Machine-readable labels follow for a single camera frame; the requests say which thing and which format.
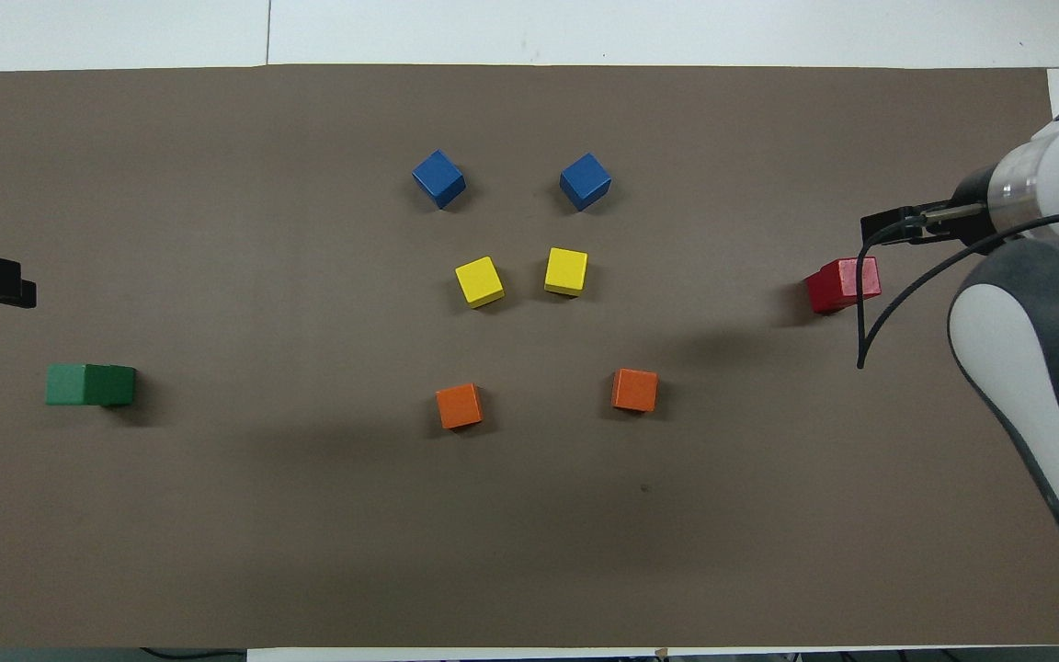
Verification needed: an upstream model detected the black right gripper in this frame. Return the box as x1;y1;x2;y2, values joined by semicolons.
860;165;1000;246

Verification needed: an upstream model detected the blue wooden cube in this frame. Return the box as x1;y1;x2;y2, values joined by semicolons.
412;150;467;210
559;153;612;212

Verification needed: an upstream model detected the black floor cable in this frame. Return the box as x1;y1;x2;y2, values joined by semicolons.
139;647;247;660

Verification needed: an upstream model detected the orange wooden cube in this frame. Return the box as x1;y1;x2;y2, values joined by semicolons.
611;369;659;413
436;383;484;430

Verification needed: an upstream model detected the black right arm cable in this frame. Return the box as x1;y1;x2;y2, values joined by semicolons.
855;206;1059;371

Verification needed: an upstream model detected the brown table mat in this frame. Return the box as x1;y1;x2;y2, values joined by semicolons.
0;63;1059;649

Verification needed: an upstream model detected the yellow wooden cube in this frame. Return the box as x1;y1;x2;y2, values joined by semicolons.
544;247;588;297
454;257;506;309

